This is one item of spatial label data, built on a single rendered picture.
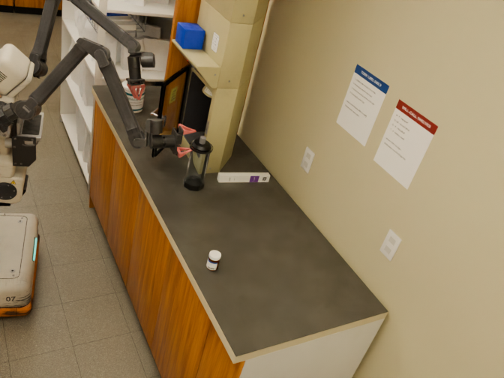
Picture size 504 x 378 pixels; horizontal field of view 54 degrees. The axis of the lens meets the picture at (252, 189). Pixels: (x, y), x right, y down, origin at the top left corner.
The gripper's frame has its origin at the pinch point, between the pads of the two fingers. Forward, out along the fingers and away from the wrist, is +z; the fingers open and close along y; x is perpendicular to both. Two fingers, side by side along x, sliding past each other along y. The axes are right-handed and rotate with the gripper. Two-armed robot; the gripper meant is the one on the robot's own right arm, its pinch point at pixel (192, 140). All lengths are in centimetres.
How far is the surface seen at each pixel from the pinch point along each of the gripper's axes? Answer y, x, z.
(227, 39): 44.2, 8.7, 12.1
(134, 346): -120, -14, -18
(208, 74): 27.9, 8.8, 6.5
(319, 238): -26, -48, 49
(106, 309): -120, 15, -26
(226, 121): 4.4, 9.2, 20.5
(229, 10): 56, 11, 12
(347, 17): 64, -12, 55
